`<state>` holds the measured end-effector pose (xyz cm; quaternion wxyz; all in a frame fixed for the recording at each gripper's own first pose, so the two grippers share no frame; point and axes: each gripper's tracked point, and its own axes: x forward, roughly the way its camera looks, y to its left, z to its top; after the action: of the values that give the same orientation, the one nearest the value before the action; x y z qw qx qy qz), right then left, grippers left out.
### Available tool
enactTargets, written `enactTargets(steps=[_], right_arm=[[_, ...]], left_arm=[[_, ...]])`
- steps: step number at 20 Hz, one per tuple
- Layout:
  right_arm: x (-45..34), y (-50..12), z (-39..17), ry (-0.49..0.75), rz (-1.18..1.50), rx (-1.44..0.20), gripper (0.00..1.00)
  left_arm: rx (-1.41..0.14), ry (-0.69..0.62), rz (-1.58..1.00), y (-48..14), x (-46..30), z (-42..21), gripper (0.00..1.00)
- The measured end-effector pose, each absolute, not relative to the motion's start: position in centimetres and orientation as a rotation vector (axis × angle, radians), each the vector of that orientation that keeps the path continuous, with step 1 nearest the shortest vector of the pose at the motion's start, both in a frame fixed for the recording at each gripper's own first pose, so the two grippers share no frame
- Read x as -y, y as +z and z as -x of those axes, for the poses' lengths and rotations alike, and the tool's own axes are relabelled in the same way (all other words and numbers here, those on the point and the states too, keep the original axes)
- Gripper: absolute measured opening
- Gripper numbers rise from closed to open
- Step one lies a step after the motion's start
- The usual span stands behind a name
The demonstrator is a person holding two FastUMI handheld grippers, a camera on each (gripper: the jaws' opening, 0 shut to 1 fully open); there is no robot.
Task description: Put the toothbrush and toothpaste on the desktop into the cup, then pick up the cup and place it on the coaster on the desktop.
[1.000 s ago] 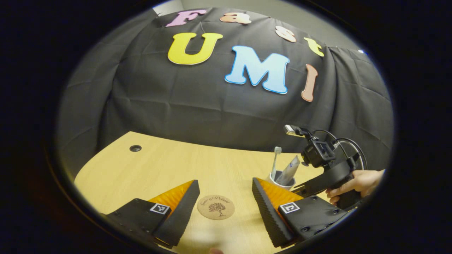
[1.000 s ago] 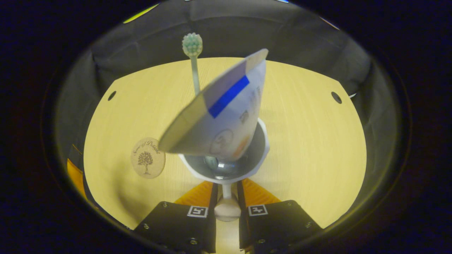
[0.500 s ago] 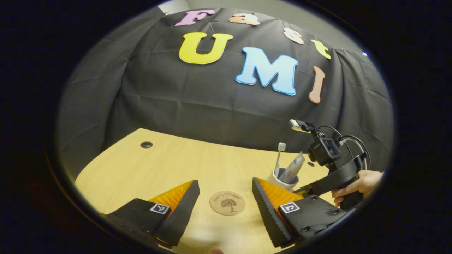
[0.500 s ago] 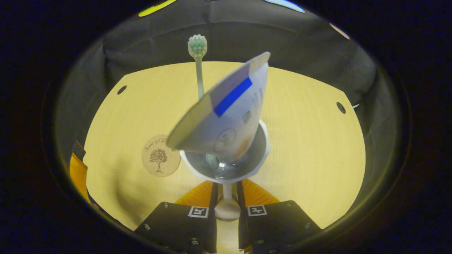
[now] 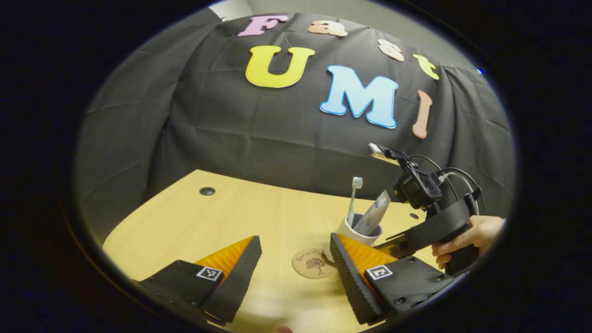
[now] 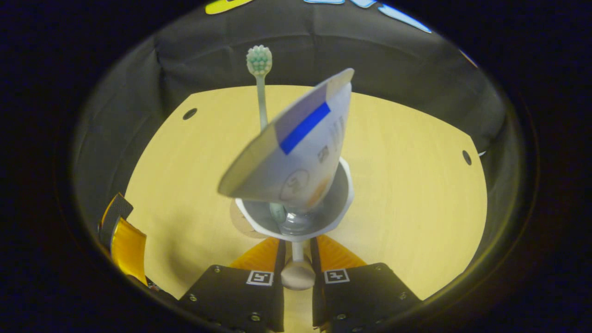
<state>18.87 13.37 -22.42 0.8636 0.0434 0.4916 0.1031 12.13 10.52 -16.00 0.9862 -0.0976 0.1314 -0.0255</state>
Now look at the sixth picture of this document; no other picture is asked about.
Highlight white toothpaste tube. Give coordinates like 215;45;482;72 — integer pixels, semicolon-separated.
217;68;355;211

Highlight white cup with wooden handle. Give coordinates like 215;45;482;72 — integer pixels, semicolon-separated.
235;157;355;291

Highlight pale green toothbrush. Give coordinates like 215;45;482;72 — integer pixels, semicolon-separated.
246;45;287;222

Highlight round brown cork coaster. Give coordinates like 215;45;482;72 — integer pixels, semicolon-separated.
230;199;264;239

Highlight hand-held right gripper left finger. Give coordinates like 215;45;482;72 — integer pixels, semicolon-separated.
179;238;285;333

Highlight light wooden desktop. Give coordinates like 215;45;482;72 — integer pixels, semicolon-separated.
125;85;488;301

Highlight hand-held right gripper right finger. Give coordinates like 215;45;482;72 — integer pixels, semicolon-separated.
310;234;422;333

